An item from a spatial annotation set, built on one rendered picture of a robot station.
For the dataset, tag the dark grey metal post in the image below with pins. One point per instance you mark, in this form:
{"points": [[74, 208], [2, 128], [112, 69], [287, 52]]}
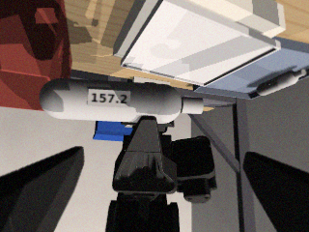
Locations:
{"points": [[241, 137]]}

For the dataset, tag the red open box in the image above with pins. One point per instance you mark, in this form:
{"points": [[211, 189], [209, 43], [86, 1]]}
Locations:
{"points": [[34, 39]]}

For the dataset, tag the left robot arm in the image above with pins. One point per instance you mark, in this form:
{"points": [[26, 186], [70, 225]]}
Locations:
{"points": [[195, 171]]}

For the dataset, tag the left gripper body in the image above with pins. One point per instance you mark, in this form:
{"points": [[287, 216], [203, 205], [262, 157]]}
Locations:
{"points": [[143, 216]]}

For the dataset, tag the grey bottle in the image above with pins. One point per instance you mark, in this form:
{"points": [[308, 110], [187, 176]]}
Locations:
{"points": [[114, 101]]}

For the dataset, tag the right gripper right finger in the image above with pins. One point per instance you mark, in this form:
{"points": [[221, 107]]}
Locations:
{"points": [[282, 190]]}

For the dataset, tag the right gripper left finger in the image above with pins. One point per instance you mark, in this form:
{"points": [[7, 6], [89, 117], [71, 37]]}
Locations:
{"points": [[34, 197]]}

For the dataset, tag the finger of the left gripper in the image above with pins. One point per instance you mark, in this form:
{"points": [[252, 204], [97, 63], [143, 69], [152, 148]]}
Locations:
{"points": [[141, 152], [171, 124]]}

